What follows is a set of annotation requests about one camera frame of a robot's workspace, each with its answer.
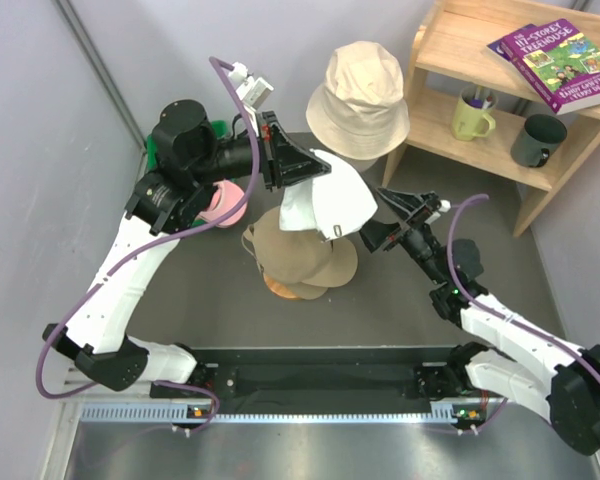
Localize wooden mushroom hat stand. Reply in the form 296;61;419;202
262;273;302;300

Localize cream mannequin head stand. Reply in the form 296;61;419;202
344;151;385;173

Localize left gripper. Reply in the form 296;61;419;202
189;111;331;193

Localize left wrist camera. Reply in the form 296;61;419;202
228;62;274;111

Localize purple treehouse book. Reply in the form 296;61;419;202
501;18;600;115

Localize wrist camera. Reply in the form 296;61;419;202
228;62;274;111
428;199;452;223

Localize pink white baseball cap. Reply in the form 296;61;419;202
196;180;248;228

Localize wooden shelf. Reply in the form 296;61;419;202
382;0;600;238

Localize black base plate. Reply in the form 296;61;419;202
189;342;486;415

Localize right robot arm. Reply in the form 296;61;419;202
360;187;600;456

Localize pens in mug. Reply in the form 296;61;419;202
465;85;495;110

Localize green plastic bin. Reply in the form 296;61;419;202
146;120;229;170

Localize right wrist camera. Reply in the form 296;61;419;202
428;199;452;223

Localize light green mug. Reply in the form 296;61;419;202
451;85;498;141

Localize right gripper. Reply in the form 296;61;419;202
351;189;447;285

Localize aluminium rail frame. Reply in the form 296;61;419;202
42;370;600;479

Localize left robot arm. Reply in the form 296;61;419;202
43;100;331;397

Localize dark grey mug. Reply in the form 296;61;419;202
510;114;568;168

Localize cream bucket hat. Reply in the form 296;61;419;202
305;41;410;162

